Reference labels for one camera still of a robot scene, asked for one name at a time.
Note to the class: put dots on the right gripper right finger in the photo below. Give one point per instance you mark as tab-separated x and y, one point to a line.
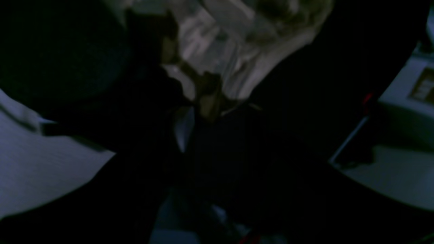
268	180

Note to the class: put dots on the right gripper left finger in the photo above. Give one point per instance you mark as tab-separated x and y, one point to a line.
138	180

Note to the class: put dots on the camouflage t-shirt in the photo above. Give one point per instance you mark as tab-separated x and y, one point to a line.
220	50

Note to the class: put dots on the black table cloth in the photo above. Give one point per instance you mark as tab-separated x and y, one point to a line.
73	63

